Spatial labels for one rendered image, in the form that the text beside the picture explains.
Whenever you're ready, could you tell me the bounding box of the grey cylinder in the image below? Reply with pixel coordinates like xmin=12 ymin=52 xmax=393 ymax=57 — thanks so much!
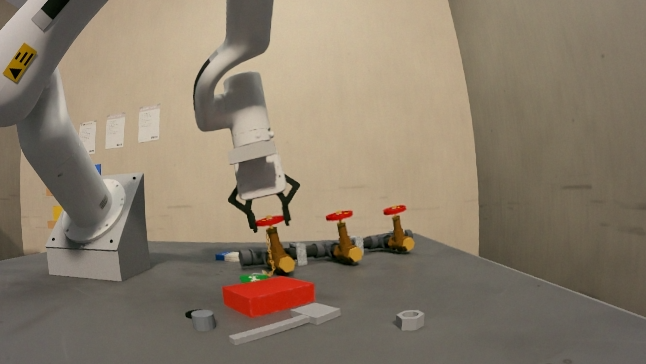
xmin=191 ymin=310 xmax=216 ymax=331

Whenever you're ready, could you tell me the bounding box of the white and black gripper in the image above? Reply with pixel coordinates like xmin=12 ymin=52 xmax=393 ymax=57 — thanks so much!
xmin=228 ymin=146 xmax=300 ymax=233

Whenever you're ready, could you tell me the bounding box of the grey pipe with three brass valves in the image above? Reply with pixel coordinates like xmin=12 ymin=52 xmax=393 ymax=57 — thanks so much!
xmin=238 ymin=205 xmax=414 ymax=273

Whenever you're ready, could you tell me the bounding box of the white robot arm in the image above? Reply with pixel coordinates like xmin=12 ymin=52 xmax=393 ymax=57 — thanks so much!
xmin=0 ymin=0 xmax=276 ymax=243

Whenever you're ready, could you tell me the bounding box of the grey hex nut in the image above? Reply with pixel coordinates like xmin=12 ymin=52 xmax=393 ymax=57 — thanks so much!
xmin=396 ymin=310 xmax=424 ymax=331

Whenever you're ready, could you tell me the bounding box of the red rectangular block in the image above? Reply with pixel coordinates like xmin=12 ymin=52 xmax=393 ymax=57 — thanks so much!
xmin=222 ymin=276 xmax=315 ymax=318

